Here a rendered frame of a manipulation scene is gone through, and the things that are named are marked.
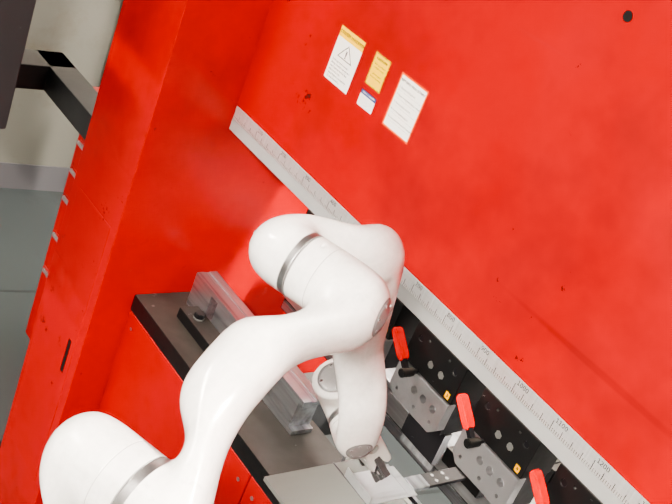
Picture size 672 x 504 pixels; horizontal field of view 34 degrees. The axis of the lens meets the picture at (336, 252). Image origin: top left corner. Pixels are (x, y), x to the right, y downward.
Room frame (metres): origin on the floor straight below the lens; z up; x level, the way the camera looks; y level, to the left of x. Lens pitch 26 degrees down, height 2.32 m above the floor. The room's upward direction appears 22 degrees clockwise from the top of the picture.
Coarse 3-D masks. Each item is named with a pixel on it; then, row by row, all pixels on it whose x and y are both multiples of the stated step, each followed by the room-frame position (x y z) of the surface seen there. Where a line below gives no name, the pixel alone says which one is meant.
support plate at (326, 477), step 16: (336, 464) 1.81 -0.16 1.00; (352, 464) 1.83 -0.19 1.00; (272, 480) 1.68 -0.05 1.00; (288, 480) 1.70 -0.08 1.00; (304, 480) 1.72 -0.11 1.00; (320, 480) 1.74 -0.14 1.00; (336, 480) 1.76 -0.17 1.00; (288, 496) 1.66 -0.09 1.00; (304, 496) 1.67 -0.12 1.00; (320, 496) 1.69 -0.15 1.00; (336, 496) 1.71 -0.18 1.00; (352, 496) 1.73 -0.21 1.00
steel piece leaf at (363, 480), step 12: (348, 468) 1.78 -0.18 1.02; (348, 480) 1.77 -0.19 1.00; (360, 480) 1.78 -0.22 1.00; (372, 480) 1.80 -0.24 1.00; (384, 480) 1.81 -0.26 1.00; (396, 480) 1.83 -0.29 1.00; (360, 492) 1.74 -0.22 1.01; (372, 492) 1.76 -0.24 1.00; (384, 492) 1.78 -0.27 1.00; (396, 492) 1.79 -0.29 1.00
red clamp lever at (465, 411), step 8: (456, 400) 1.70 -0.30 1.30; (464, 400) 1.70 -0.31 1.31; (464, 408) 1.69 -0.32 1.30; (464, 416) 1.68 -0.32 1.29; (472, 416) 1.69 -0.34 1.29; (464, 424) 1.68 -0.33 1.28; (472, 424) 1.68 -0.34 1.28; (472, 432) 1.68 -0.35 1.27; (464, 440) 1.66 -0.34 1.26; (472, 440) 1.66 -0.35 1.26; (480, 440) 1.67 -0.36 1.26
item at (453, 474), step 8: (448, 448) 1.98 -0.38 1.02; (448, 456) 1.97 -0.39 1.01; (448, 464) 1.97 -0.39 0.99; (432, 472) 1.90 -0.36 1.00; (440, 472) 1.91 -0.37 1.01; (448, 472) 1.92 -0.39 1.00; (456, 472) 1.93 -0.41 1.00; (408, 480) 1.84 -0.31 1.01; (416, 480) 1.85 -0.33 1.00; (424, 480) 1.86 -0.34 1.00; (432, 480) 1.87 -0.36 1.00; (440, 480) 1.88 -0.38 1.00; (448, 480) 1.89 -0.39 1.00; (456, 480) 1.91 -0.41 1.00; (464, 480) 1.93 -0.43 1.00; (416, 488) 1.83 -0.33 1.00; (424, 488) 1.84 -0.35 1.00; (472, 488) 1.91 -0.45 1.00; (480, 496) 1.91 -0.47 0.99
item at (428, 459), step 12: (408, 420) 1.85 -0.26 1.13; (408, 432) 1.84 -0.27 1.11; (420, 432) 1.82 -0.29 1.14; (432, 432) 1.80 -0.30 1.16; (408, 444) 1.84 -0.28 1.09; (420, 444) 1.81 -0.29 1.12; (432, 444) 1.79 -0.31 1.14; (444, 444) 1.79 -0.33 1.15; (420, 456) 1.81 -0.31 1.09; (432, 456) 1.78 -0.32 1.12
